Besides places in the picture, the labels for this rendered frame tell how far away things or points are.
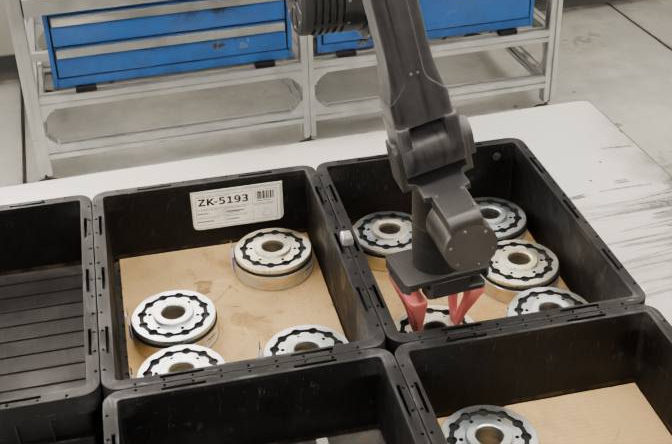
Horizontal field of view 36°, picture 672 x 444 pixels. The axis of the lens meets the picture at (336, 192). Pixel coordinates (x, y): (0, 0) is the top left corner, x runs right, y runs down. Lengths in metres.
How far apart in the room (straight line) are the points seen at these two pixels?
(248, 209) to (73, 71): 1.80
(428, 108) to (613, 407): 0.40
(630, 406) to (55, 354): 0.67
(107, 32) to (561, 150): 1.60
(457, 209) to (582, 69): 2.96
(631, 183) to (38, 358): 1.05
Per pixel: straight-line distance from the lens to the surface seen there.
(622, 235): 1.74
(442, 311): 1.28
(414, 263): 1.17
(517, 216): 1.46
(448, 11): 3.36
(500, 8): 3.43
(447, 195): 1.07
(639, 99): 3.80
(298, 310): 1.33
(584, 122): 2.07
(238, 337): 1.30
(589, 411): 1.21
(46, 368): 1.30
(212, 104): 3.73
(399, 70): 1.03
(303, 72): 3.27
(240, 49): 3.22
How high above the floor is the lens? 1.64
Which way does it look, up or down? 31 degrees down
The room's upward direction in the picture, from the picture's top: 2 degrees counter-clockwise
